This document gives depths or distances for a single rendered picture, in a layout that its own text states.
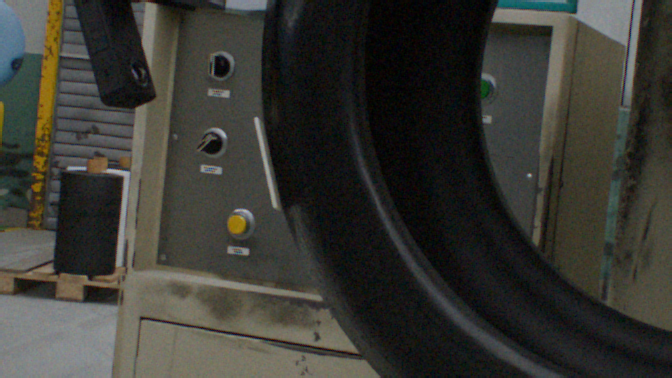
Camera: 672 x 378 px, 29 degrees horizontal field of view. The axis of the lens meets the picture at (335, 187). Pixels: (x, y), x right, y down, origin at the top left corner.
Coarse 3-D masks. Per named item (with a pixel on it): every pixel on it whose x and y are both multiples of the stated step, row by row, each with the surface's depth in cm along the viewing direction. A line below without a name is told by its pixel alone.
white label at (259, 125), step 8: (256, 120) 84; (256, 128) 84; (264, 128) 88; (264, 136) 86; (264, 144) 85; (264, 152) 84; (264, 160) 84; (272, 168) 87; (272, 176) 86; (272, 184) 84; (272, 192) 84; (272, 200) 84; (280, 208) 87
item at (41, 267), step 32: (96, 160) 719; (128, 160) 791; (64, 192) 705; (96, 192) 701; (128, 192) 753; (64, 224) 704; (96, 224) 703; (32, 256) 760; (64, 256) 704; (96, 256) 705; (0, 288) 702; (64, 288) 700; (96, 288) 743
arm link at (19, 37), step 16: (0, 0) 91; (0, 16) 91; (16, 16) 92; (0, 32) 91; (16, 32) 92; (0, 48) 91; (16, 48) 92; (0, 64) 91; (16, 64) 92; (0, 80) 91
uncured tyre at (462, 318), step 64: (320, 0) 83; (384, 0) 105; (448, 0) 108; (320, 64) 83; (384, 64) 107; (448, 64) 108; (320, 128) 83; (384, 128) 107; (448, 128) 108; (320, 192) 83; (384, 192) 83; (448, 192) 108; (320, 256) 84; (384, 256) 81; (448, 256) 107; (512, 256) 106; (384, 320) 82; (448, 320) 79; (512, 320) 105; (576, 320) 104
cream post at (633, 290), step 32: (640, 32) 111; (640, 64) 111; (640, 96) 111; (640, 128) 111; (640, 160) 111; (640, 192) 111; (640, 224) 111; (640, 256) 111; (640, 288) 111; (640, 320) 111
